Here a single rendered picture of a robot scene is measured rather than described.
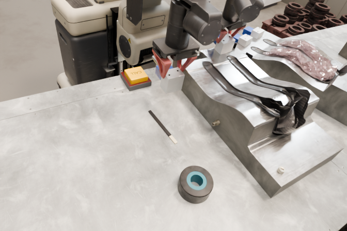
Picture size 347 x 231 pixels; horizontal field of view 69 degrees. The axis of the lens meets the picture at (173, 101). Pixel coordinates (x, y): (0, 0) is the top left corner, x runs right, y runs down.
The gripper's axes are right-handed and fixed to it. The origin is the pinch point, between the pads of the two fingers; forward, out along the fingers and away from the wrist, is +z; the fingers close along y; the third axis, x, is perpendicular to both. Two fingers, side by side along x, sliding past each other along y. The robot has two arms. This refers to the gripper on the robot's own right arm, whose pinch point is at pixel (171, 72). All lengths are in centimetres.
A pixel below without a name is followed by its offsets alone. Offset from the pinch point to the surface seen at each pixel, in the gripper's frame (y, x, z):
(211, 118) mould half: 9.9, -10.3, 12.3
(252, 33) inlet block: 54, 20, 8
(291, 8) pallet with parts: 246, 125, 65
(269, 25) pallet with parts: 221, 126, 84
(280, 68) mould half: 45.3, -3.3, 7.7
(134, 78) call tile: -4.2, 13.3, 11.4
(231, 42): 28.8, 8.5, 0.9
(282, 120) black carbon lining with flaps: 24.0, -22.7, 6.3
